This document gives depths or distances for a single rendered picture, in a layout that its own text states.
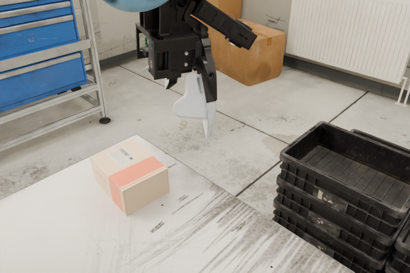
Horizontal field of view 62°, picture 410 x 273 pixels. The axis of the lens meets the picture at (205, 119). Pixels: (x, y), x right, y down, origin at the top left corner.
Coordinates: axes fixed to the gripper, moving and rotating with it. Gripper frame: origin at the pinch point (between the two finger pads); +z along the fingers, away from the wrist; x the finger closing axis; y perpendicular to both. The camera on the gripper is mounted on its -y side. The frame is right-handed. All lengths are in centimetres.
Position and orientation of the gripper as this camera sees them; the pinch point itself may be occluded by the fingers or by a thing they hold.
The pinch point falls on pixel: (189, 111)
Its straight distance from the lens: 54.7
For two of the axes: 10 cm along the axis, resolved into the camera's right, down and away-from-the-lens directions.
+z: -0.8, 8.2, 5.7
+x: 4.6, 5.3, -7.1
